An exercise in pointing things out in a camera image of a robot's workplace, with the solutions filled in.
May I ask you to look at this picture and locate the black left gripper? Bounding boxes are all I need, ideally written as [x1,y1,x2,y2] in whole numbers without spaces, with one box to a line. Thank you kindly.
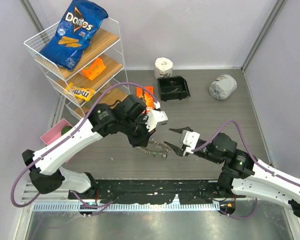
[120,114,157,148]

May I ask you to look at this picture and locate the keys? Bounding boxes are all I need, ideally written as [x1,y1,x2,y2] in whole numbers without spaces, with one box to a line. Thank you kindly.
[164,80,182,93]

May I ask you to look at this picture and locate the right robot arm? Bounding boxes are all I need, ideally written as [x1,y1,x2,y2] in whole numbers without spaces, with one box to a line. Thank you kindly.
[168,126,300,218]

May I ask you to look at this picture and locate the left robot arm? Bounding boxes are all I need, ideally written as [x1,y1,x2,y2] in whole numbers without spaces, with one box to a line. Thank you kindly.
[22,94,156,199]

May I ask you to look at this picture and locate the orange razor box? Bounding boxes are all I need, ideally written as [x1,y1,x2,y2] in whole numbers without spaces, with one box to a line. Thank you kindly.
[136,87,154,113]

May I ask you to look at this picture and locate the black plastic storage bin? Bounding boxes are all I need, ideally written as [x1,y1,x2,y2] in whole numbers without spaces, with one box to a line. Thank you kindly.
[157,76,191,102]

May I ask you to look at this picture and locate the grey wrapped paper bundle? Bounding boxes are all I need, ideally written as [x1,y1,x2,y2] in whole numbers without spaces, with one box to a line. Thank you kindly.
[208,74,238,101]

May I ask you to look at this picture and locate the yellow M&M candy bag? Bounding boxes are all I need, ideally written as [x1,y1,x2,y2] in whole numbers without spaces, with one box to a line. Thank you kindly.
[65,82,96,102]

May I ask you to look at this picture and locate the white toilet paper roll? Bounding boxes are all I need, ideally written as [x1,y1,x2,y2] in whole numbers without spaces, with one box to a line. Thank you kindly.
[154,57,174,79]

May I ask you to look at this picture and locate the green lime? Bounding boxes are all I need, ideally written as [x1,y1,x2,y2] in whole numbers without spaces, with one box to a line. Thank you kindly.
[61,125,72,136]

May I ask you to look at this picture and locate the orange snack box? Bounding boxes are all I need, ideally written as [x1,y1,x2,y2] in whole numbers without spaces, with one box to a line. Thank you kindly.
[80,57,106,81]

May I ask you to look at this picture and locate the pink plastic tray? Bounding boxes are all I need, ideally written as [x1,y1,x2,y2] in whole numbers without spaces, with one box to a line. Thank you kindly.
[40,118,72,145]

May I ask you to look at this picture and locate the blue Doritos chip bag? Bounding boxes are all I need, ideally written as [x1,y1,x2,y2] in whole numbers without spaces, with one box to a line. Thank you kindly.
[39,0,109,71]

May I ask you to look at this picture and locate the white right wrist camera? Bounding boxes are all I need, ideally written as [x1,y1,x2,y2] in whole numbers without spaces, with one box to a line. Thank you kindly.
[179,131,200,156]

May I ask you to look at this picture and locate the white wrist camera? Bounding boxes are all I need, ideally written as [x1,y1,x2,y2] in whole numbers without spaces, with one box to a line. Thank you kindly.
[145,101,168,132]
[179,131,200,156]

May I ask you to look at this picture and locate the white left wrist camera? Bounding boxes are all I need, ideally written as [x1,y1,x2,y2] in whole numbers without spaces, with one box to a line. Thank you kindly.
[145,101,168,132]

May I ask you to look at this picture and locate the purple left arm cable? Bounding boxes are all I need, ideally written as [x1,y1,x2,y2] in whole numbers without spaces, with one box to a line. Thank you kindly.
[10,82,162,217]

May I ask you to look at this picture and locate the white wire wooden shelf rack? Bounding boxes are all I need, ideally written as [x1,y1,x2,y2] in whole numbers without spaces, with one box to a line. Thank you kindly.
[23,18,128,120]

